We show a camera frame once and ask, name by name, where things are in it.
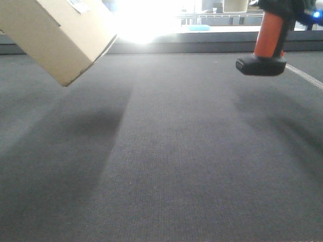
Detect brown cardboard package box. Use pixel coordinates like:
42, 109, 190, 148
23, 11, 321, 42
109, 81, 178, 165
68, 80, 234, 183
1, 0, 117, 87

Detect orange black barcode scanner gun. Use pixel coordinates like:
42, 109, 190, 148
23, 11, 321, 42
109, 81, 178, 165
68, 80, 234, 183
235, 0, 298, 77

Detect blue flat tray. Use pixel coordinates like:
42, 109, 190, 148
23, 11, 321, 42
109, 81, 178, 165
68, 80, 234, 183
187, 24, 210, 32

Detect white barcode shipping label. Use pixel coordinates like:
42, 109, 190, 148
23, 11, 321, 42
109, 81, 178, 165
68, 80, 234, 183
67, 0, 90, 14

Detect metal belt lacing seam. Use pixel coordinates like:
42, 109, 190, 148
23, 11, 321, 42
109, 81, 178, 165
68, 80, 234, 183
286, 64, 323, 91

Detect dark conveyor side rail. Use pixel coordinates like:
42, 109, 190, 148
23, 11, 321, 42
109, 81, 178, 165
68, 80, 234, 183
0, 31, 323, 55

